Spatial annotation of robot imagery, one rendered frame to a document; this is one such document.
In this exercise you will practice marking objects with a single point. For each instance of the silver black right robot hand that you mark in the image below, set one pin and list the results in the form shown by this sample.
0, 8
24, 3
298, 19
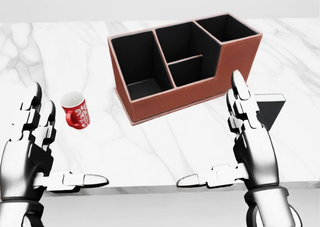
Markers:
260, 152

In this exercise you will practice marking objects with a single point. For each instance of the red white patterned mug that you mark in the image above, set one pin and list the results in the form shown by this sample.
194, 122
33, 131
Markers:
76, 110

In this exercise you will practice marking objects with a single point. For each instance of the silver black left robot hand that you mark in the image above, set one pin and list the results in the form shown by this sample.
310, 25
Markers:
15, 159

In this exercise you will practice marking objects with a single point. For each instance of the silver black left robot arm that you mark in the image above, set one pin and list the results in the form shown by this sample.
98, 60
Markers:
22, 213

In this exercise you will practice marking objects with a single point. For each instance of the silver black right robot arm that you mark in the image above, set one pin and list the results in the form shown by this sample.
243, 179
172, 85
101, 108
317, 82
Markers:
272, 207

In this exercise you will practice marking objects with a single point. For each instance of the red-brown desk caddy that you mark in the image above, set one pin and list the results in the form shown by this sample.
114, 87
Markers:
180, 69

